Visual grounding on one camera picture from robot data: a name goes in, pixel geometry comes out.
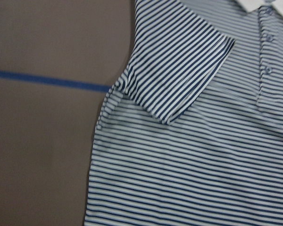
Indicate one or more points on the navy white striped polo shirt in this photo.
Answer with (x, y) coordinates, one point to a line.
(191, 133)

